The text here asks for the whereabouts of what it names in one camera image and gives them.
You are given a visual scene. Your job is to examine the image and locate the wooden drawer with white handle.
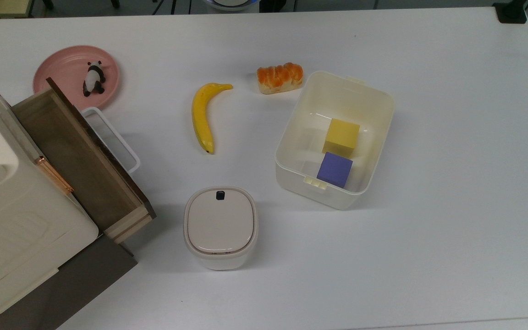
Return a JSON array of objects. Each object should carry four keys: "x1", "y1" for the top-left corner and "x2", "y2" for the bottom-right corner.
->
[{"x1": 11, "y1": 77, "x2": 157, "y2": 245}]

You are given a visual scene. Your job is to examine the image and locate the small panda figurine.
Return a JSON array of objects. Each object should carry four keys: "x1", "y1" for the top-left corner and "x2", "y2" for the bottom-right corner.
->
[{"x1": 82, "y1": 60, "x2": 107, "y2": 98}]

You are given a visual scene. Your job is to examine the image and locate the dark wood drawer cabinet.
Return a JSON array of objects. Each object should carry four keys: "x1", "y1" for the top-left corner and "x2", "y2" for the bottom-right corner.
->
[{"x1": 0, "y1": 233, "x2": 139, "y2": 330}]

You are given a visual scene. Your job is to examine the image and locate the toy bread loaf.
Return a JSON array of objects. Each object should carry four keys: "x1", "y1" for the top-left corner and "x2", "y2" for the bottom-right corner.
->
[{"x1": 256, "y1": 62, "x2": 304, "y2": 95}]

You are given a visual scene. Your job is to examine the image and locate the black clamp mount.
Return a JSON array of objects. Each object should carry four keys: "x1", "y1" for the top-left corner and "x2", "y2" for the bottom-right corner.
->
[{"x1": 492, "y1": 0, "x2": 528, "y2": 25}]

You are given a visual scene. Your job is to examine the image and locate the pink round plate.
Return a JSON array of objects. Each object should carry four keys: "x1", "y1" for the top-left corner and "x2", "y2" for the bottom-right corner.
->
[{"x1": 33, "y1": 45, "x2": 121, "y2": 111}]

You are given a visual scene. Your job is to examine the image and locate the purple foam block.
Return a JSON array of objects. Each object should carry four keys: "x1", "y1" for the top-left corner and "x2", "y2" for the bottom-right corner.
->
[{"x1": 316, "y1": 152, "x2": 354, "y2": 189}]

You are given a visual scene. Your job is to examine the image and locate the white plastic box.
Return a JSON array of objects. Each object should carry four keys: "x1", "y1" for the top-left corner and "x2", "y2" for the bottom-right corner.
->
[{"x1": 274, "y1": 70, "x2": 396, "y2": 211}]

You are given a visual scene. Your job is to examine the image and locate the yellow toy banana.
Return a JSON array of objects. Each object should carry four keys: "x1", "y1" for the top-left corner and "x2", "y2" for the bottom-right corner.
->
[{"x1": 191, "y1": 82, "x2": 234, "y2": 155}]

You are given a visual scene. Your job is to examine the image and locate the beige lidded trash can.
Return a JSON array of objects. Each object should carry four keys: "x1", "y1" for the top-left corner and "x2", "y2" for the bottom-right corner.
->
[{"x1": 183, "y1": 186, "x2": 260, "y2": 271}]

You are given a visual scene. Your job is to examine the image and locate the cream storage cabinet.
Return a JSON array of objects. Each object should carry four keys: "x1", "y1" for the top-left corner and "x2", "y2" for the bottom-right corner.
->
[{"x1": 0, "y1": 66, "x2": 100, "y2": 330}]

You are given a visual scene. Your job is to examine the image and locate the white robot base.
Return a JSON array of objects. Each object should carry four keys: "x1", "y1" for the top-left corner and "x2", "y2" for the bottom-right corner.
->
[{"x1": 202, "y1": 0, "x2": 261, "y2": 12}]

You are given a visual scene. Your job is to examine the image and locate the yellow foam block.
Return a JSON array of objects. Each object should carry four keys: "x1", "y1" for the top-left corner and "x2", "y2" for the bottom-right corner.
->
[{"x1": 322, "y1": 117, "x2": 361, "y2": 154}]

